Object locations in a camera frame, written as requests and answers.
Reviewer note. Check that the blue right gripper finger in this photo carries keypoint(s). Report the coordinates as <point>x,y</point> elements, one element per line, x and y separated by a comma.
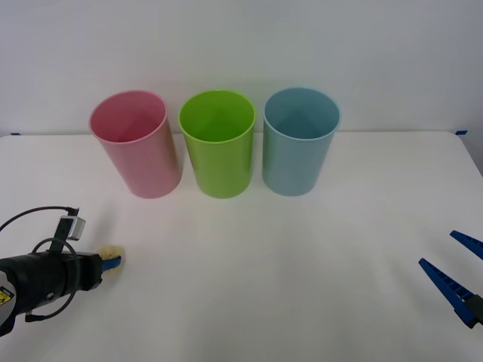
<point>471,243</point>
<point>449,284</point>

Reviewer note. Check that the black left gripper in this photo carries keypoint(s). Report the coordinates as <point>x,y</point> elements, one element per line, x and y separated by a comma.
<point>85,271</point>

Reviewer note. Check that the pale yellow ball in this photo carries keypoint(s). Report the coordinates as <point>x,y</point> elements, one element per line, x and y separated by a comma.
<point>111,250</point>

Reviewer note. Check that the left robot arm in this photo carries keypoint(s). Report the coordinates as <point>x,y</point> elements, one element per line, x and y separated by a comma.
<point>30,277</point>

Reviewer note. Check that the pink plastic bin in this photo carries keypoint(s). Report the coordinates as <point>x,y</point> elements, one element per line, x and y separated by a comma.
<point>143,166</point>

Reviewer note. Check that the green plastic bin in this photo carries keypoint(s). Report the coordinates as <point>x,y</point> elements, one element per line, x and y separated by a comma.
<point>220,166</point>

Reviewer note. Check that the pale blue plastic bin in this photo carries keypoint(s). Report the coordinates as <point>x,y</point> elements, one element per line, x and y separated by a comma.
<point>294,162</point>

